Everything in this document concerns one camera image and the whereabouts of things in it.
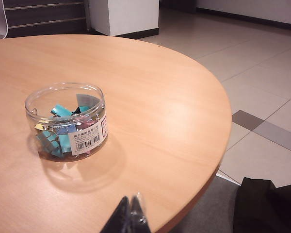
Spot pink binder clip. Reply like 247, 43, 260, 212
75, 118, 98, 133

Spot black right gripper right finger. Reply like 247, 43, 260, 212
123, 192, 151, 233

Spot white square column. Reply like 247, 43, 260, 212
88, 0, 160, 37

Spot grey floor mat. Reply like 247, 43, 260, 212
157, 175, 242, 233

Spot metal bar railing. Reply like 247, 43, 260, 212
3, 0, 89, 38

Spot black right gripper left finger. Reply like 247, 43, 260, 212
99, 195, 131, 233

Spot black fabric object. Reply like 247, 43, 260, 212
234, 177, 291, 233

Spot clear plastic clip jar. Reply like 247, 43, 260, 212
24, 82, 110, 163

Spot pale teal binder clip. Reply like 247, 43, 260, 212
36, 130, 59, 151

